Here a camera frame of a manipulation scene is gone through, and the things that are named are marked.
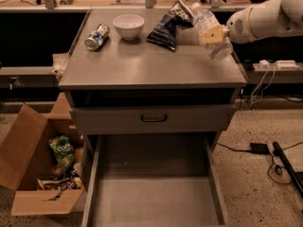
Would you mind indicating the silver blue soda can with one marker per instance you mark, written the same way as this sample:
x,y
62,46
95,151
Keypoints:
x,y
97,37

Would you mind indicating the black floor bar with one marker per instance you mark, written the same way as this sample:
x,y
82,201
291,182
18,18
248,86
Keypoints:
x,y
294,177

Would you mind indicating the black power adapter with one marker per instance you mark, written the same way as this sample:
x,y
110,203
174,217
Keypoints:
x,y
259,148

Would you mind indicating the white ceramic bowl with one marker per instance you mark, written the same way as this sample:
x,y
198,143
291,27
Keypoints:
x,y
129,26

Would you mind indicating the open cardboard box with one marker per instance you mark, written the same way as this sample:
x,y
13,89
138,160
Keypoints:
x,y
26,158

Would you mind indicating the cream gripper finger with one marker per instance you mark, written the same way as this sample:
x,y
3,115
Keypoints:
x,y
213,35

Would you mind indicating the open grey bottom drawer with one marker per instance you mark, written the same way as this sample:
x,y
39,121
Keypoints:
x,y
154,180

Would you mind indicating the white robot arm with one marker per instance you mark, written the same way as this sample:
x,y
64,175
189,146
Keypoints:
x,y
272,18

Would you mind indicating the green snack bag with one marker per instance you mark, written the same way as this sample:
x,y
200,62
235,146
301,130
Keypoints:
x,y
62,151

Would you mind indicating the white power strip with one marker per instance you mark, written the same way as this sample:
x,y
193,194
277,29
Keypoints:
x,y
288,64

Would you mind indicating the clear plastic water bottle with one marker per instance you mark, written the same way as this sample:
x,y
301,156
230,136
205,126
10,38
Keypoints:
x,y
204,19

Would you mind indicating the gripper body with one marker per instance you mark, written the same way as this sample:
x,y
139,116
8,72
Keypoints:
x,y
237,28

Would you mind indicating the white charger plug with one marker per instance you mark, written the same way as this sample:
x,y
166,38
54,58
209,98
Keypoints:
x,y
264,64

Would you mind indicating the dark snack packet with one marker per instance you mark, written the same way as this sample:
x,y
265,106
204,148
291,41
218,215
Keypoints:
x,y
63,184

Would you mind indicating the dark blue chip bag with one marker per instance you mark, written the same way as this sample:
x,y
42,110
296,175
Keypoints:
x,y
164,33

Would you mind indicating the grey drawer with black handle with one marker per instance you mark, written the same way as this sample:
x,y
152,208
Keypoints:
x,y
152,119

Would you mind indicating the grey drawer cabinet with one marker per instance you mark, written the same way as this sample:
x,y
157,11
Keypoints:
x,y
141,74

